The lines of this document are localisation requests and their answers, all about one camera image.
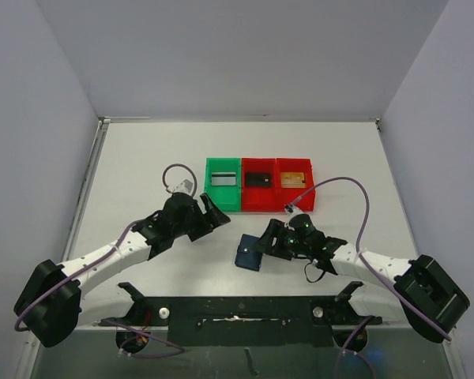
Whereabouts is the black credit card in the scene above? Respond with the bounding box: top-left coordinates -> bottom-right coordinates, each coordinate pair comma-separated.
244,171 -> 272,188

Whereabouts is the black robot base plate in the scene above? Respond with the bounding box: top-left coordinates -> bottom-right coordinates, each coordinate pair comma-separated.
100,281 -> 363,347

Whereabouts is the gold credit card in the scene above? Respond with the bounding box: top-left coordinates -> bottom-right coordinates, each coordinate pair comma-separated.
280,171 -> 307,189

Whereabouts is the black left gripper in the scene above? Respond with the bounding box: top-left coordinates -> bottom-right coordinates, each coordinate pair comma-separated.
173,194 -> 229,241

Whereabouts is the green plastic bin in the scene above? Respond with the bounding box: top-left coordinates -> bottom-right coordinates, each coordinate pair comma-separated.
204,157 -> 242,212

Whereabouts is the right red plastic bin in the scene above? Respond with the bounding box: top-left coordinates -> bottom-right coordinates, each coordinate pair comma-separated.
276,158 -> 314,208

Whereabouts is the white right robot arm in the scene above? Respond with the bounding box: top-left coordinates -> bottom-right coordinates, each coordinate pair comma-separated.
253,215 -> 470,343

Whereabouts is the blue leather card holder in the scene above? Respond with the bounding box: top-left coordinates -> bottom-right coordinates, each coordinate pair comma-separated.
234,234 -> 262,272

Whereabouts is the red plastic bin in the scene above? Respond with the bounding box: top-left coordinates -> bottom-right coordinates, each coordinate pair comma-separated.
276,158 -> 314,208
241,157 -> 279,212

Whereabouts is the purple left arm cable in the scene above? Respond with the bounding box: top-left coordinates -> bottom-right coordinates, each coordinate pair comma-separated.
14,163 -> 198,332

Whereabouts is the aluminium table edge rail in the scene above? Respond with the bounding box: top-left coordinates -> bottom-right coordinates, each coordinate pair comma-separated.
13,117 -> 147,378

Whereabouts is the silver credit card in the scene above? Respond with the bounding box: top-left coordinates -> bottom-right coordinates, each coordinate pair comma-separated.
210,171 -> 237,186

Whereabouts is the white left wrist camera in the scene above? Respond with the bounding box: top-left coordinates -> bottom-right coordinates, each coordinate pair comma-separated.
175,179 -> 194,196

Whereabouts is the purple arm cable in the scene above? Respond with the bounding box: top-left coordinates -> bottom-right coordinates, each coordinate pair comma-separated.
14,163 -> 198,332
286,176 -> 453,343

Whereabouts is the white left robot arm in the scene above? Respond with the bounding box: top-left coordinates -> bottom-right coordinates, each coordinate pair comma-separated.
13,192 -> 231,347

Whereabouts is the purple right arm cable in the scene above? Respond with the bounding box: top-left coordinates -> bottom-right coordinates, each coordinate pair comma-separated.
286,176 -> 453,343

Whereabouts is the middle red plastic bin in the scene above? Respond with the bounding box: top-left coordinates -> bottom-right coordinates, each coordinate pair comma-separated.
241,157 -> 279,212

